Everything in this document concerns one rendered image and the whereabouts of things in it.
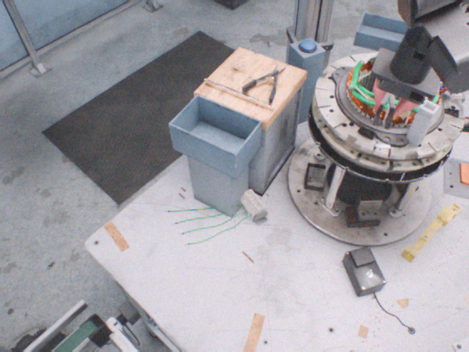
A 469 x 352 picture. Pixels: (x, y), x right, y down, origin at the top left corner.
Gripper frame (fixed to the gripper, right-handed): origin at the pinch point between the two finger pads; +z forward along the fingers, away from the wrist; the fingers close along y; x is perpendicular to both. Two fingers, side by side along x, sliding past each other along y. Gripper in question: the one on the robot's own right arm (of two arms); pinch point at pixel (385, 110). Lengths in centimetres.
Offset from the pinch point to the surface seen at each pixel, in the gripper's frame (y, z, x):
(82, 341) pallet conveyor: -39, 48, -50
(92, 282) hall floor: -75, 130, -24
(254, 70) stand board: -28.9, 18.1, 16.2
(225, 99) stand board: -30.9, 18.0, 4.6
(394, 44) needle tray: 0.0, 16.5, 42.5
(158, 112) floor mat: -100, 135, 78
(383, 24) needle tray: -4, 19, 53
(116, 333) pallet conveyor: -35, 55, -45
